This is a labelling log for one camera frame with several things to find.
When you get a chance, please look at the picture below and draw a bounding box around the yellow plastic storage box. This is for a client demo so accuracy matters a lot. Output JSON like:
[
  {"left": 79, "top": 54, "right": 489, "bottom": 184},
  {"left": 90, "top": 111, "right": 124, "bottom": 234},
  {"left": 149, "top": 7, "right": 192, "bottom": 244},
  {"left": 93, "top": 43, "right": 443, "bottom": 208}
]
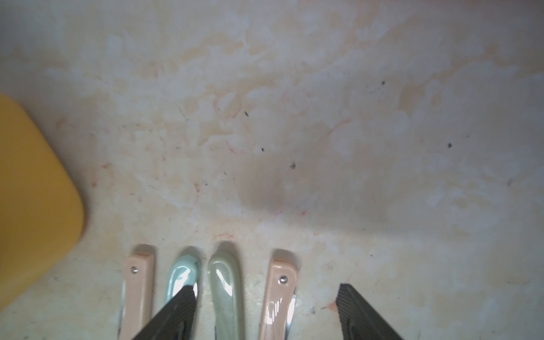
[{"left": 1, "top": 94, "right": 84, "bottom": 309}]

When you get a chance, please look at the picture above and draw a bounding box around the pink folding fruit knife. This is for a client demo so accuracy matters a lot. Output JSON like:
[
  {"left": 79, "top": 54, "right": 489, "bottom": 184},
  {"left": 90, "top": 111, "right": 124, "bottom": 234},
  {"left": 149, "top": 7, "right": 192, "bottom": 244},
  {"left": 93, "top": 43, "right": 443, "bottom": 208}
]
[{"left": 118, "top": 252, "right": 155, "bottom": 340}]

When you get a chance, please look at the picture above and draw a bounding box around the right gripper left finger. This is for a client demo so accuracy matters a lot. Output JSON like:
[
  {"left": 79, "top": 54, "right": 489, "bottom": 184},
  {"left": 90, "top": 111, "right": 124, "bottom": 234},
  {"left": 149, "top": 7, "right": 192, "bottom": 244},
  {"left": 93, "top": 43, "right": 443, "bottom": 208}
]
[{"left": 133, "top": 286, "right": 197, "bottom": 340}]

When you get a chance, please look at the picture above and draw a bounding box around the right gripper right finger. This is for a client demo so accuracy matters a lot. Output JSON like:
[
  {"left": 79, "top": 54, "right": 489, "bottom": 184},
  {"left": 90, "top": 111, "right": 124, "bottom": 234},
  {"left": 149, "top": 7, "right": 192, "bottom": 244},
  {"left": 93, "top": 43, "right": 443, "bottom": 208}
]
[{"left": 336, "top": 283, "right": 402, "bottom": 340}]

